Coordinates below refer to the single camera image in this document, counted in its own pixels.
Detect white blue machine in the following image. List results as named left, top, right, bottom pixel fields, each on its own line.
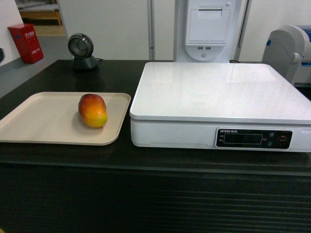
left=261, top=25, right=311, bottom=87

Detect white receipt printer kiosk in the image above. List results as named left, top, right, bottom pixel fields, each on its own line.
left=173, top=0, right=249, bottom=63

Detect wooden pallet stack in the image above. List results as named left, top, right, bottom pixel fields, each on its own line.
left=15, top=0, right=62, bottom=26

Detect black checkout counter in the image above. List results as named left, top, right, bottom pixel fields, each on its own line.
left=0, top=59, right=311, bottom=233

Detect white checkout scale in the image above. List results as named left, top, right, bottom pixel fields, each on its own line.
left=130, top=62, right=311, bottom=152

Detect beige plastic tray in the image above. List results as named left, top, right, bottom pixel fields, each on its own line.
left=0, top=92, right=131, bottom=146

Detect dark red mango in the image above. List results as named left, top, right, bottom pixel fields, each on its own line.
left=78, top=94, right=107, bottom=128

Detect black barcode scanner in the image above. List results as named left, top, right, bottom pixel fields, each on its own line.
left=68, top=33, right=100, bottom=71

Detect red fire extinguisher box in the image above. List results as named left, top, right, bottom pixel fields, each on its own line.
left=8, top=23, right=44, bottom=64

